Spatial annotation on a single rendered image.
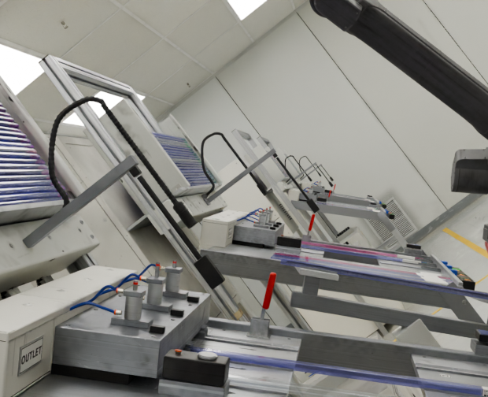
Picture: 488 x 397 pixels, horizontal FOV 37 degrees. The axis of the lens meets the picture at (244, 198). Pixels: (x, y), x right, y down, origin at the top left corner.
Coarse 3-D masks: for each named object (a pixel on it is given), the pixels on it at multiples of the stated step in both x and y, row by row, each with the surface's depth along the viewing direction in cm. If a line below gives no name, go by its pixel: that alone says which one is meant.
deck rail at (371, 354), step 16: (224, 320) 126; (288, 336) 123; (304, 336) 123; (320, 336) 122; (336, 336) 122; (352, 336) 123; (304, 352) 123; (320, 352) 123; (336, 352) 122; (352, 352) 122; (368, 352) 121; (384, 352) 121; (400, 352) 121; (416, 352) 120; (432, 352) 120; (448, 352) 120; (464, 352) 120; (352, 368) 122; (368, 368) 122; (384, 368) 121; (400, 368) 121
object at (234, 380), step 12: (240, 384) 93; (252, 384) 93; (264, 384) 93; (276, 384) 92; (288, 384) 92; (300, 384) 93; (312, 396) 92; (324, 396) 92; (336, 396) 91; (348, 396) 91; (360, 396) 91; (372, 396) 91; (384, 396) 91
